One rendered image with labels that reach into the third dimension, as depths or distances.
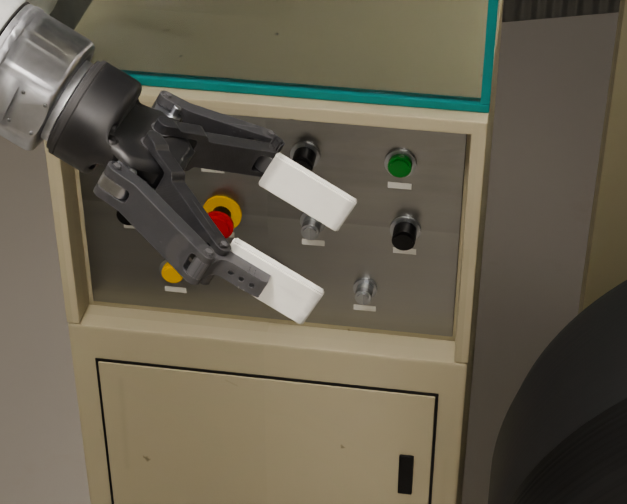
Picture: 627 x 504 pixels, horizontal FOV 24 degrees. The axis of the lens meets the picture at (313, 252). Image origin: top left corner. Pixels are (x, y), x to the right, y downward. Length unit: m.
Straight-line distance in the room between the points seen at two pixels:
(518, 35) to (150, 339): 2.88
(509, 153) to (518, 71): 0.48
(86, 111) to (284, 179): 0.17
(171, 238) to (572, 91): 3.52
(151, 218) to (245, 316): 1.05
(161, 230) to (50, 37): 0.15
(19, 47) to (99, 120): 0.07
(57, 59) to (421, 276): 1.00
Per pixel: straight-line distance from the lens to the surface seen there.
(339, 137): 1.81
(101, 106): 1.00
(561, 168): 4.04
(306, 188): 1.09
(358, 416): 2.01
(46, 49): 1.00
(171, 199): 0.99
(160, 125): 1.03
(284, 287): 0.97
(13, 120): 1.01
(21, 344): 3.44
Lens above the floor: 2.15
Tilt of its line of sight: 36 degrees down
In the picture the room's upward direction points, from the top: straight up
